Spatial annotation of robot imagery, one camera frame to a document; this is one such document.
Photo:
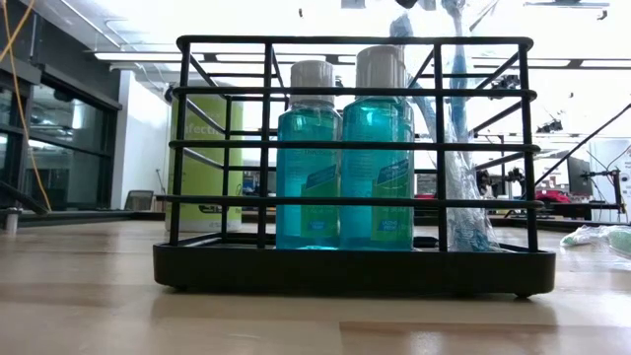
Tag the blue mouthwash bottle white cap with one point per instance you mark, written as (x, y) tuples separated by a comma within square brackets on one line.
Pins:
[(377, 123), (308, 123)]

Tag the green white toothbrush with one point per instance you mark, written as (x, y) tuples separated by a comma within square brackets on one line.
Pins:
[(581, 235), (621, 241)]

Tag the gray ceiling vent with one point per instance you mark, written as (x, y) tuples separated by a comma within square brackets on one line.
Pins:
[(353, 4)]

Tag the white printed sign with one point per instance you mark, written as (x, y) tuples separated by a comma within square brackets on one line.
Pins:
[(552, 175)]

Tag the red object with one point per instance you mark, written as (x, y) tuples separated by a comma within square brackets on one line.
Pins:
[(554, 197)]

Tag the black computer monitor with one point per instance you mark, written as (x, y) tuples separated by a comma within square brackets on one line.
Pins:
[(579, 177)]

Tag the white board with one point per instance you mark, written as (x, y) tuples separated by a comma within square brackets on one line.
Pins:
[(604, 153)]

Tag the green wipes canister white lid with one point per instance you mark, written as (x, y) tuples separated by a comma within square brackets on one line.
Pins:
[(204, 185)]

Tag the gray office chair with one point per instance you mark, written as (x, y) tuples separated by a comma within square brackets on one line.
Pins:
[(139, 201)]

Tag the black framed glass wall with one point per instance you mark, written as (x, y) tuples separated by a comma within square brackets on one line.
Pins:
[(69, 148)]

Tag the small white cylinder post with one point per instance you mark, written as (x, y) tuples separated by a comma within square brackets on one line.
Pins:
[(11, 221)]

